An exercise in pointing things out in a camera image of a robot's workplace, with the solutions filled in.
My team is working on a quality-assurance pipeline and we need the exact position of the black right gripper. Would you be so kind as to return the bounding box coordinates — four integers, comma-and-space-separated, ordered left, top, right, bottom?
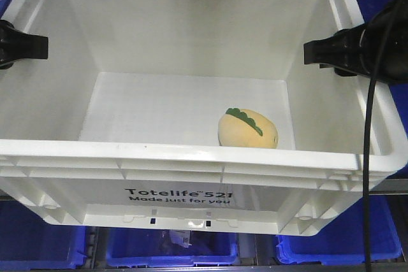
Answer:
303, 0, 407, 84

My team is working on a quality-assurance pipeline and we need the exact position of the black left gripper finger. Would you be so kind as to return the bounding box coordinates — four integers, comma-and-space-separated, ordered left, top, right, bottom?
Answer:
1, 20, 48, 69

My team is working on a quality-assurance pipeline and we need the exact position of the yellow plush ball green crest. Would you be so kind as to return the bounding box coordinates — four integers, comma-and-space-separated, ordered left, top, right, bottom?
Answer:
218, 108, 279, 149

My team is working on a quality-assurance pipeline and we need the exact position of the white plastic tote box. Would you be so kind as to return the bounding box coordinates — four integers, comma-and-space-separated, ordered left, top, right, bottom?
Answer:
0, 0, 408, 238

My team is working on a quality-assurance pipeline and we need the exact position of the blue bin lower right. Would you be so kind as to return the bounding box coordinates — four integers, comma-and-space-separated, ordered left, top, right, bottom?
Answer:
276, 196, 402, 266

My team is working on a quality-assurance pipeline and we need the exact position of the blue bin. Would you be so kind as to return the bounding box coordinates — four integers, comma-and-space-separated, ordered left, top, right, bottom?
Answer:
276, 196, 402, 266
106, 228, 238, 268
1, 201, 86, 271

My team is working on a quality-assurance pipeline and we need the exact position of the blue bin lower left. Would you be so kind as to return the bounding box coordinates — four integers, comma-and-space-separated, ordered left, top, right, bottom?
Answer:
1, 201, 86, 271

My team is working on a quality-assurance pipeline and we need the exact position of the blue bin lower middle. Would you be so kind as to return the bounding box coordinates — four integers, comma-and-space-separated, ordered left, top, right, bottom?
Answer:
106, 228, 238, 268

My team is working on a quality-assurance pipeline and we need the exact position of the clear bag of parts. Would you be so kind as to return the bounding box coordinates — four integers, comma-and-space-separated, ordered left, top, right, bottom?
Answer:
169, 230, 191, 248

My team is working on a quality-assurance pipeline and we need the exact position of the black hanging cable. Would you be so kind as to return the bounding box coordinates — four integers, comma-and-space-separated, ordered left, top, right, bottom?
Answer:
361, 0, 408, 272

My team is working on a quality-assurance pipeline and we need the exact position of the steel shelf front rail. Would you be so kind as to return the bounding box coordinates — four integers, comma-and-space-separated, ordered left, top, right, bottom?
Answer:
0, 178, 408, 203

